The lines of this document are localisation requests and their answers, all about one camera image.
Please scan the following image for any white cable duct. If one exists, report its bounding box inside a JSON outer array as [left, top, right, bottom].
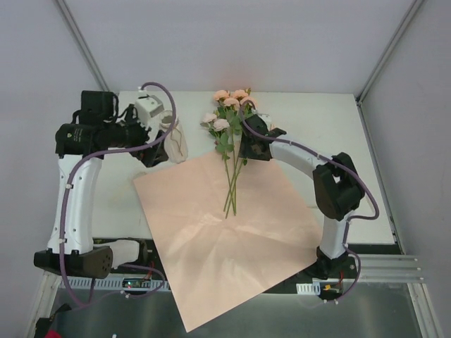
[[296, 282, 321, 296], [68, 277, 171, 292]]

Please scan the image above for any right white cable duct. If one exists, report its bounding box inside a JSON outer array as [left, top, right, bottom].
[[296, 282, 321, 296]]

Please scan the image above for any right aluminium frame post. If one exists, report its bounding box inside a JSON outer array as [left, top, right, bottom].
[[354, 0, 426, 105]]

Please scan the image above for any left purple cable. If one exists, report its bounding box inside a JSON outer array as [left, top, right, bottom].
[[58, 81, 177, 309]]

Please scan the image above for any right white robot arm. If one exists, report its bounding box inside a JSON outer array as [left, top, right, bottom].
[[239, 115, 365, 280]]

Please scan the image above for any pink wrapping paper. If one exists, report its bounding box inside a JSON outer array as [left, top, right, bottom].
[[134, 152, 322, 331]]

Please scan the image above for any left white cable duct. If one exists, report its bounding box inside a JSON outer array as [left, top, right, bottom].
[[68, 277, 171, 292]]

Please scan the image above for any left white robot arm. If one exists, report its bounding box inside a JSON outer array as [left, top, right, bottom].
[[33, 90, 168, 279]]

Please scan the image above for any aluminium frame post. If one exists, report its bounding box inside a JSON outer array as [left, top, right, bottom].
[[53, 0, 117, 93], [354, 0, 426, 105]]

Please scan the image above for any cream printed ribbon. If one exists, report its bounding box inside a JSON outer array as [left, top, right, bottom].
[[133, 172, 147, 180]]

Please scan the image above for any left aluminium frame post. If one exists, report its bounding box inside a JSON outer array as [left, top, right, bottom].
[[53, 0, 117, 93]]

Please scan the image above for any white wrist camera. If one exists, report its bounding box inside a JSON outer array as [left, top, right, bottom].
[[135, 95, 164, 126], [253, 109, 274, 130]]

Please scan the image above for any red black object corner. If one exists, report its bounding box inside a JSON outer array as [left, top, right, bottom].
[[33, 303, 72, 338]]

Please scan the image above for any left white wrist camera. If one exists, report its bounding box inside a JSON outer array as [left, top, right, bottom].
[[135, 95, 164, 126]]

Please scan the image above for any aluminium front rail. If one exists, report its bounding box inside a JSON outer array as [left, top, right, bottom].
[[359, 254, 425, 284]]

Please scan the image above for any white ribbed ceramic vase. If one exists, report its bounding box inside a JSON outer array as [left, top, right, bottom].
[[159, 110, 188, 164]]

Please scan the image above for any pale pink rose stem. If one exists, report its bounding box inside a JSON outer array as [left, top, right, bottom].
[[200, 112, 237, 218]]

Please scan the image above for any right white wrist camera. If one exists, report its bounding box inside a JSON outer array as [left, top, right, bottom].
[[253, 109, 274, 130]]

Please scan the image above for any orange rose stem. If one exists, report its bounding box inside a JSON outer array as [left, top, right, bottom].
[[209, 90, 252, 218], [222, 96, 259, 218]]

